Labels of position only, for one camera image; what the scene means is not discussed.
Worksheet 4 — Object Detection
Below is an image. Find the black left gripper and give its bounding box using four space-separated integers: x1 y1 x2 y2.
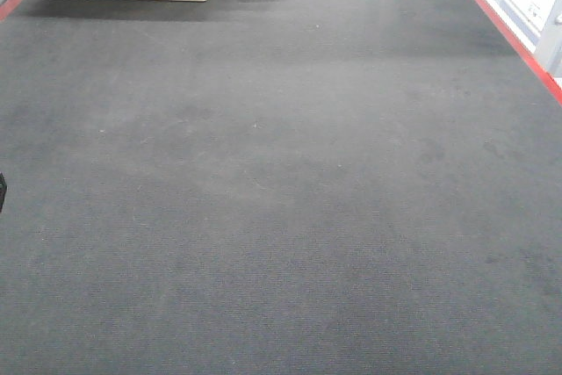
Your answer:
0 172 7 213

